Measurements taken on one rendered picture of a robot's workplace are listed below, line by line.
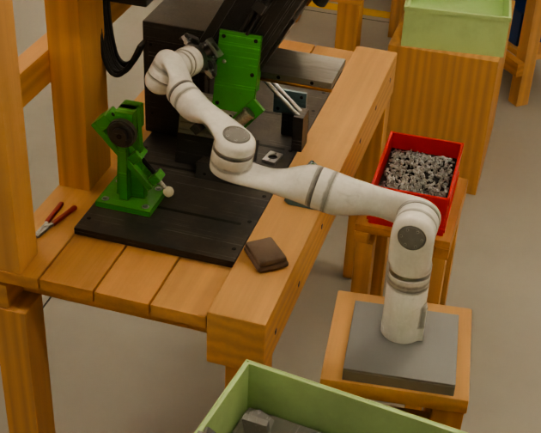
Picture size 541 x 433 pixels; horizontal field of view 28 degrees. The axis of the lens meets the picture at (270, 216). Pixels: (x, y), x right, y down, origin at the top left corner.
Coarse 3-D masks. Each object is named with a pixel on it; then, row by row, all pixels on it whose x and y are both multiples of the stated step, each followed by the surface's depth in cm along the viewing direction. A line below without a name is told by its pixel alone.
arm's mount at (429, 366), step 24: (360, 312) 246; (432, 312) 248; (360, 336) 239; (432, 336) 240; (456, 336) 241; (360, 360) 233; (384, 360) 233; (408, 360) 233; (432, 360) 234; (456, 360) 234; (384, 384) 231; (408, 384) 230; (432, 384) 229
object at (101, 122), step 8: (104, 112) 269; (112, 112) 267; (96, 120) 266; (104, 120) 264; (96, 128) 266; (104, 128) 266; (104, 136) 267; (112, 144) 268; (136, 152) 268; (144, 152) 270; (128, 160) 269; (136, 160) 269; (144, 160) 270; (136, 168) 270; (144, 168) 272; (152, 168) 271; (160, 168) 273; (136, 176) 271; (144, 176) 271; (152, 176) 270; (160, 176) 271; (144, 184) 271; (152, 184) 272
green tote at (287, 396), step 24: (240, 384) 218; (264, 384) 220; (288, 384) 217; (312, 384) 215; (216, 408) 208; (240, 408) 222; (264, 408) 224; (288, 408) 221; (312, 408) 218; (336, 408) 215; (360, 408) 212; (384, 408) 210; (216, 432) 211; (336, 432) 219; (360, 432) 216; (384, 432) 213; (408, 432) 210; (432, 432) 208; (456, 432) 205
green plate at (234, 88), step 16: (224, 32) 278; (240, 32) 278; (224, 48) 280; (240, 48) 278; (256, 48) 277; (224, 64) 281; (240, 64) 280; (256, 64) 279; (224, 80) 282; (240, 80) 281; (256, 80) 280; (224, 96) 284; (240, 96) 282
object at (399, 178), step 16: (400, 144) 310; (416, 144) 309; (432, 144) 308; (448, 144) 306; (384, 160) 300; (400, 160) 304; (416, 160) 303; (432, 160) 306; (448, 160) 306; (384, 176) 298; (400, 176) 296; (416, 176) 295; (432, 176) 296; (448, 176) 298; (416, 192) 283; (432, 192) 290; (448, 192) 284; (448, 208) 292; (384, 224) 291
